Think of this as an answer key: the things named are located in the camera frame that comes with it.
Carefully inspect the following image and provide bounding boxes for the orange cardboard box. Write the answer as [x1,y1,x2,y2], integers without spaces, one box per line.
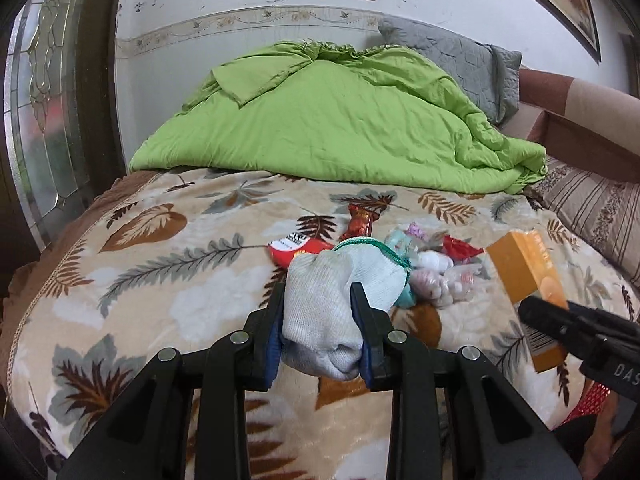
[486,230,571,373]

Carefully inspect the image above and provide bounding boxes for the brown padded headboard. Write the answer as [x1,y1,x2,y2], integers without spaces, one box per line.
[500,67,640,183]

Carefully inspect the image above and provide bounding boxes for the grey quilted pillow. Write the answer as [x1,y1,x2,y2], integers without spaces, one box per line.
[377,16,522,125]

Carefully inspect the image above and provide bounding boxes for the white knitted sock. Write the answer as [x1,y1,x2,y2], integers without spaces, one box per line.
[281,242,412,382]

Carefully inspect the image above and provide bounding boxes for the teal plastic wrapper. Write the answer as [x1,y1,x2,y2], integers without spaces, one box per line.
[387,229,426,307]

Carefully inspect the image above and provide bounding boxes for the green quilt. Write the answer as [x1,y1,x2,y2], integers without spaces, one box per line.
[128,40,548,196]

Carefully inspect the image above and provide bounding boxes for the red foil wrapper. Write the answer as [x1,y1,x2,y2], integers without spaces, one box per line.
[442,235,485,263]

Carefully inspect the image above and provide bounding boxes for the clear bag of pastel pieces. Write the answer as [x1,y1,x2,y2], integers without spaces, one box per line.
[410,266,478,308]

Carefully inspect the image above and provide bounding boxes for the red plastic basket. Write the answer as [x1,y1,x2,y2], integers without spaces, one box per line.
[567,382,613,418]

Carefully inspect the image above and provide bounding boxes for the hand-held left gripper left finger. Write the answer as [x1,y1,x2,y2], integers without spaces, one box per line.
[57,282,291,480]

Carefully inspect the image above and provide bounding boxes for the striped beige pillow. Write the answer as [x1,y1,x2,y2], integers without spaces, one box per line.
[525,155,640,281]

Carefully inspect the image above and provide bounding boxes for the red snack packet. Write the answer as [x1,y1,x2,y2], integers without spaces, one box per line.
[266,232,333,267]

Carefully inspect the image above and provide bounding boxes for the leaf print blanket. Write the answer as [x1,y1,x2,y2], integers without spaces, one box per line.
[0,167,640,480]

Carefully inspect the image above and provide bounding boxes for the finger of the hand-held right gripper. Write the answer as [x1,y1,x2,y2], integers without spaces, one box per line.
[517,296,608,361]

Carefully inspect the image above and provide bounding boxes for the stained glass door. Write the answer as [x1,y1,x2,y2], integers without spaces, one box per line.
[0,0,126,281]

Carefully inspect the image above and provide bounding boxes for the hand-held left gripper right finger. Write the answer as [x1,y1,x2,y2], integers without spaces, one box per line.
[350,282,583,480]

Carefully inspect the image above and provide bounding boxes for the brown candy wrapper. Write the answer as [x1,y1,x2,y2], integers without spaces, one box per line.
[339,205,382,243]

